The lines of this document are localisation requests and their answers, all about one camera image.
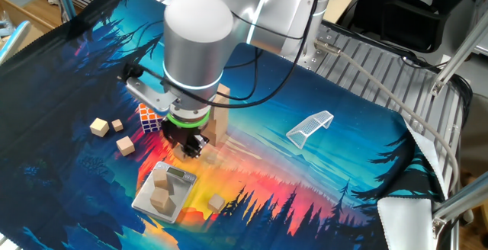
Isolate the forest sunset print cloth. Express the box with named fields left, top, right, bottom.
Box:
left=0, top=0, right=449, bottom=250

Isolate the clear mesh toy goal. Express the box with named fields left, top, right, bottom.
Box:
left=285, top=110, right=335, bottom=150

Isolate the medium wooden cube block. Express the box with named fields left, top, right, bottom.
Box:
left=89, top=117, right=111, bottom=138
left=152, top=168, right=170, bottom=189
left=207, top=193, right=226, bottom=213
left=115, top=136, right=136, bottom=157
left=173, top=146, right=190, bottom=162
left=149, top=186, right=172, bottom=210

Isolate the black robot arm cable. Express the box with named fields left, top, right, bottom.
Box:
left=117, top=0, right=329, bottom=110

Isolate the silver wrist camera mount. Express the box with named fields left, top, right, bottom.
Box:
left=124, top=75, right=180, bottom=114

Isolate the light wooden bench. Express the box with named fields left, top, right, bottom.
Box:
left=0, top=0, right=57, bottom=51

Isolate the pale curved metal bar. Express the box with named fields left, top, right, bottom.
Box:
left=0, top=20, right=32, bottom=66

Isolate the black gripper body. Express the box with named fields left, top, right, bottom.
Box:
left=162, top=123, right=210, bottom=148

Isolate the rubiks cube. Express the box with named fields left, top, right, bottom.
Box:
left=137, top=102, right=165, bottom=134

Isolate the grey braided cable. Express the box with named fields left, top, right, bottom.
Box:
left=313, top=38, right=460, bottom=194

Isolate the green flange ring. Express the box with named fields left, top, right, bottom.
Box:
left=166, top=111, right=211, bottom=130

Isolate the silver digital kitchen scale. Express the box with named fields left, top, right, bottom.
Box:
left=130, top=161, right=198, bottom=225

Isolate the black chair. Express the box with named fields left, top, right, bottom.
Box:
left=348, top=0, right=453, bottom=54

